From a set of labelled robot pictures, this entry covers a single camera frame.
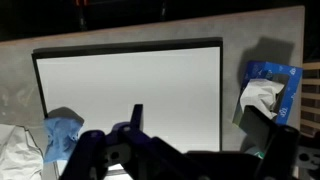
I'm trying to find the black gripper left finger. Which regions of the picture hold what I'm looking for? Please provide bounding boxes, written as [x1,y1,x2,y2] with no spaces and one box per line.
[59,103,201,180]

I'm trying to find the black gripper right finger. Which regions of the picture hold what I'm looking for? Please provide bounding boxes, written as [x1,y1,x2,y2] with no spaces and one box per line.
[239,104,320,180]

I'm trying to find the white tissue sheet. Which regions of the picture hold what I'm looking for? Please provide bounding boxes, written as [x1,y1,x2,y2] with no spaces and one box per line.
[239,78,286,120]

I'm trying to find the blue tissue box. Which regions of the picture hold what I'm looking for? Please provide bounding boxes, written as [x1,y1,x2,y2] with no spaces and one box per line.
[232,60,304,127]

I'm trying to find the black framed whiteboard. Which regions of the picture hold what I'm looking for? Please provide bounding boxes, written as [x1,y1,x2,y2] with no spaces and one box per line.
[31,37,224,180]

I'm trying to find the wooden slat-back chair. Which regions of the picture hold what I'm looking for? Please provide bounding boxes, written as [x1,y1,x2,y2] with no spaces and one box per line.
[300,61,320,134]

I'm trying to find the white cloth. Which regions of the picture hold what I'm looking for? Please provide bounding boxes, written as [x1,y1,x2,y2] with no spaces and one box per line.
[0,123,44,180]

